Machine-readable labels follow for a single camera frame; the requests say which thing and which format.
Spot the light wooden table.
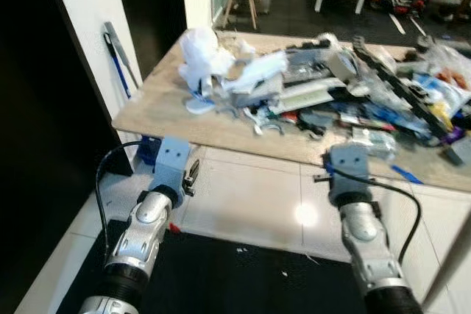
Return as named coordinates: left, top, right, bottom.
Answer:
left=110, top=30, right=471, bottom=309

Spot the round white plastic lid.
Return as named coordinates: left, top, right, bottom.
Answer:
left=185, top=97, right=216, bottom=115

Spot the black floor mat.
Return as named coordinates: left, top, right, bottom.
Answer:
left=55, top=218, right=414, bottom=314

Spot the crumpled white plastic bag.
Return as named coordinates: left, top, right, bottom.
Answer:
left=178, top=27, right=238, bottom=96

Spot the pale blue crumpled paper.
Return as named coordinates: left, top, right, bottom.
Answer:
left=224, top=51, right=288, bottom=95

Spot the white flat plastic tray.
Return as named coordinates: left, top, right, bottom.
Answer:
left=275, top=79, right=341, bottom=114

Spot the clear plastic wrapper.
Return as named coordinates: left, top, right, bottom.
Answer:
left=351, top=128, right=397, bottom=160

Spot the small grey box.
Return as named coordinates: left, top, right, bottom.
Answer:
left=445, top=138, right=471, bottom=167

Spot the blue tape strip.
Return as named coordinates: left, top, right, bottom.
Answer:
left=389, top=164, right=425, bottom=185

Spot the long black plastic strip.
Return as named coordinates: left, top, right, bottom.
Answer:
left=351, top=35, right=451, bottom=140

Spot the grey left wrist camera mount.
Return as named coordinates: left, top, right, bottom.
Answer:
left=150, top=136, right=194, bottom=191

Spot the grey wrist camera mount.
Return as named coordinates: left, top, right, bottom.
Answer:
left=150, top=136, right=194, bottom=191
left=325, top=143, right=372, bottom=199

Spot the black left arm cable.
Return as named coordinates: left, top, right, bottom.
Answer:
left=93, top=140, right=155, bottom=257

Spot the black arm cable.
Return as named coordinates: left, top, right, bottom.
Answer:
left=330, top=169, right=422, bottom=265
left=93, top=140, right=155, bottom=257

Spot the blue-handled grey tool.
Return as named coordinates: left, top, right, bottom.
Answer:
left=102, top=21, right=141, bottom=101

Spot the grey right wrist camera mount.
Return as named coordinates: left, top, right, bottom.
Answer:
left=325, top=143, right=372, bottom=199

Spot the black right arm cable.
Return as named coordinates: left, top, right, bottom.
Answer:
left=330, top=169, right=422, bottom=265

